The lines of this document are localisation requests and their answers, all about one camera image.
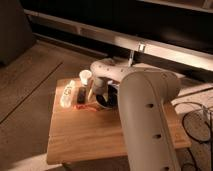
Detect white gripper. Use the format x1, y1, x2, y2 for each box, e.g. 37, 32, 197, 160
87, 77, 107, 102

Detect dark ceramic bowl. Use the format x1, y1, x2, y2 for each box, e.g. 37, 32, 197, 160
96, 85, 118, 109

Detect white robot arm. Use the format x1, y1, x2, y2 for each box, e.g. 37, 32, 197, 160
90, 58, 181, 171

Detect dark rectangular block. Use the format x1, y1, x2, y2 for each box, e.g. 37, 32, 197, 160
77, 87, 86, 104

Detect white paper cup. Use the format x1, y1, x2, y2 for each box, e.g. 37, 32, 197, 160
79, 70, 92, 85

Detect red snack packet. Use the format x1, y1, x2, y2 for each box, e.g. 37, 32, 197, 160
74, 104, 100, 112

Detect white plastic bottle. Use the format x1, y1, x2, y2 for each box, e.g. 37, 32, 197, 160
60, 80, 75, 108

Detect small wooden table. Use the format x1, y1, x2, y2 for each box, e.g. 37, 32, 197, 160
45, 77, 193, 166

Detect grey chair back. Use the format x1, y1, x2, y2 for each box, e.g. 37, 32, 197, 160
0, 0, 36, 65

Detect black cables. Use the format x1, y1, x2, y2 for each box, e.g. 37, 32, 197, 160
173, 99, 213, 171

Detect metal shelf rail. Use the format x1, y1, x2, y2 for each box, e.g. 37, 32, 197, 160
24, 9, 213, 71

